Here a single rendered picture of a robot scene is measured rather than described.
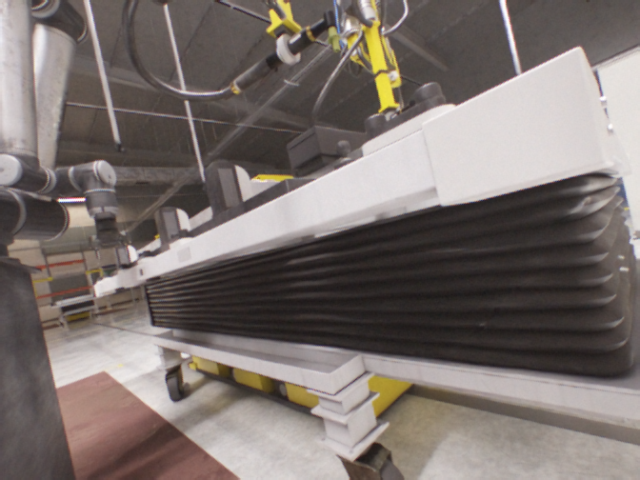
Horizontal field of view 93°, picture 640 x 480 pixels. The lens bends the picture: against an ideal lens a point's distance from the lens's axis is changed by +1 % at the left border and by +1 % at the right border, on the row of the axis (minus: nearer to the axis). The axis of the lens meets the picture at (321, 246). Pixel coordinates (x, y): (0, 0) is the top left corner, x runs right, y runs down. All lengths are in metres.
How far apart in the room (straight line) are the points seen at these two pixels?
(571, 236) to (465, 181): 0.33
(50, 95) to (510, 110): 1.70
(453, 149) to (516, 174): 0.06
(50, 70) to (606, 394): 1.99
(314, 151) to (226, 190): 0.31
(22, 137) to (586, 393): 1.69
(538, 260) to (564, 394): 0.23
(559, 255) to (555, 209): 0.08
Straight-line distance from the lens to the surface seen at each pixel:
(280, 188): 0.60
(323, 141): 0.99
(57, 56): 1.85
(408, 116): 0.38
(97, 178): 1.52
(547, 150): 0.32
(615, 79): 5.37
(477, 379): 0.75
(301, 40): 1.13
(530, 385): 0.72
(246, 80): 1.26
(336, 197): 0.43
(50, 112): 1.78
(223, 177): 0.85
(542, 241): 0.64
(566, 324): 0.67
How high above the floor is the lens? 0.74
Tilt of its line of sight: level
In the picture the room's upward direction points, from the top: 13 degrees counter-clockwise
